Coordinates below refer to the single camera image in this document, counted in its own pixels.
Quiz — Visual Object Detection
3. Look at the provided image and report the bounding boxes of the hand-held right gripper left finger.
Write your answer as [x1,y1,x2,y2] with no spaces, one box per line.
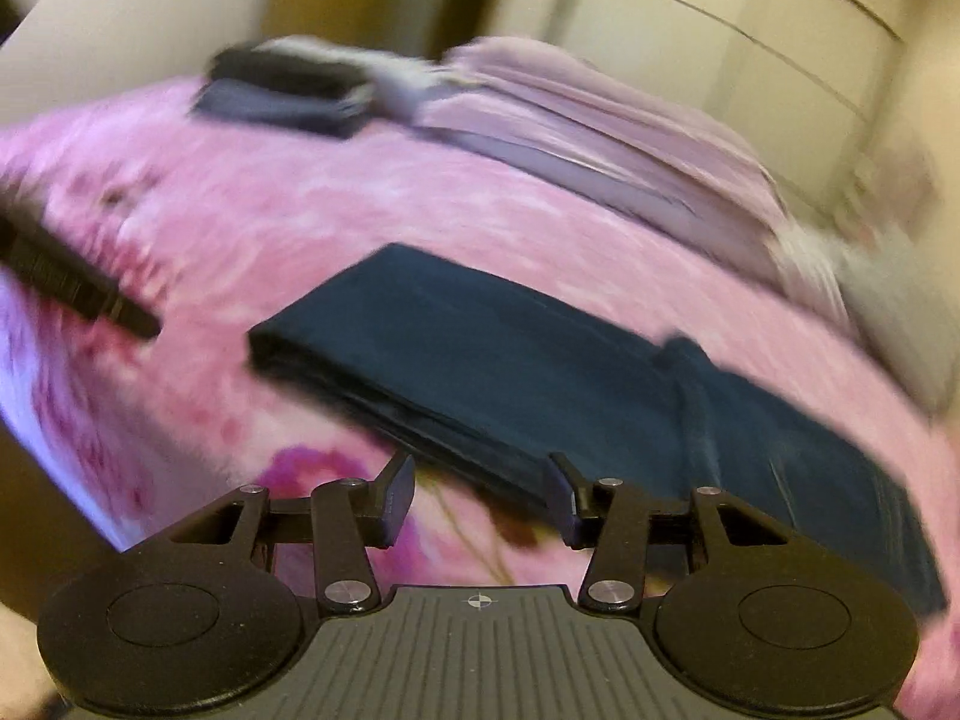
[166,452,418,614]

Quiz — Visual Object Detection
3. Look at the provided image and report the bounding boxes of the pink floral blanket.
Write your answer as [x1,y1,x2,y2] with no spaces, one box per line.
[0,79,960,720]

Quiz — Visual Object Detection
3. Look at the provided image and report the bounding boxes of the grey cloth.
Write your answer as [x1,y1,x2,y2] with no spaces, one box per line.
[281,34,443,121]

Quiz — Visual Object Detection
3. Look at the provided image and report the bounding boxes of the blue denim jeans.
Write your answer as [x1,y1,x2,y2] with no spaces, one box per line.
[187,81,368,140]

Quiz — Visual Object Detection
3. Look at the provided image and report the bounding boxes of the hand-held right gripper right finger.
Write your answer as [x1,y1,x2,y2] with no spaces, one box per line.
[550,452,794,612]

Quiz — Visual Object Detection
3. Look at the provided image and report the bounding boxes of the white wardrobe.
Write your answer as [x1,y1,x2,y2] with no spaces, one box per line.
[495,0,931,241]

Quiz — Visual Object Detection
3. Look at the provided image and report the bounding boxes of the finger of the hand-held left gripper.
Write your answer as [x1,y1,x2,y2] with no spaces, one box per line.
[0,214,163,340]

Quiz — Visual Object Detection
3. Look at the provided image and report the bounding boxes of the folded black garment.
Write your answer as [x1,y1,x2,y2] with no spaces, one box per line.
[210,43,372,102]

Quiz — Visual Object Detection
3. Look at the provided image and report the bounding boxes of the dark blue pants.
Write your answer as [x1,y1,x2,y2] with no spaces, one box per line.
[247,242,950,616]

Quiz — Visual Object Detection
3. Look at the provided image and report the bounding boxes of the lilac bed sheet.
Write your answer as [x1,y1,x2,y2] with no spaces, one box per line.
[416,36,852,316]

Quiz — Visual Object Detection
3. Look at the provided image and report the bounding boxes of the grey ribbed pillow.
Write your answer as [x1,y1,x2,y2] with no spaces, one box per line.
[832,229,950,417]

